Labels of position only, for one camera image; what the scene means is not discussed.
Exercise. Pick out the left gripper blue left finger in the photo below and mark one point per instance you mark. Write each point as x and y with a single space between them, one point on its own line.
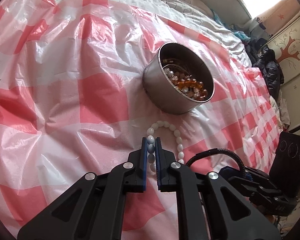
135 181

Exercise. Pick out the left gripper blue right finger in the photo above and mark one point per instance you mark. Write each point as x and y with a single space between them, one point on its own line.
163 159

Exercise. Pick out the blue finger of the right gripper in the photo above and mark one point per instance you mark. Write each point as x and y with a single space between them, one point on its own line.
234 175

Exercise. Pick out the person's right hand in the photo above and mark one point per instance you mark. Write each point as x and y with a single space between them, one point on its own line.
262 210

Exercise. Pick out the round steel tin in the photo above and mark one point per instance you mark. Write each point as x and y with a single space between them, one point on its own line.
177 80

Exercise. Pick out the red white checkered plastic sheet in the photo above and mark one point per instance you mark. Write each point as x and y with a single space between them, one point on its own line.
72 100

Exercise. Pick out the black puffer jacket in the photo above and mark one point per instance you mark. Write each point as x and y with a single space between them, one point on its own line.
268 65

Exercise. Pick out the blue plastic bag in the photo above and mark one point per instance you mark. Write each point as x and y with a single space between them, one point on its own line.
238 33

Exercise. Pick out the wardrobe with tree decal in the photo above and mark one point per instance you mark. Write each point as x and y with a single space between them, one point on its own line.
287 50

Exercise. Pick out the white striped duvet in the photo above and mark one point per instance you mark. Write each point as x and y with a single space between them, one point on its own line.
197 16

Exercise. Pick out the right cartoon curtain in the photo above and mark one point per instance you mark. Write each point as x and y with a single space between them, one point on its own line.
273 20

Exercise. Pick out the black camera box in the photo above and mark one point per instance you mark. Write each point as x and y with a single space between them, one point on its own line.
285 170

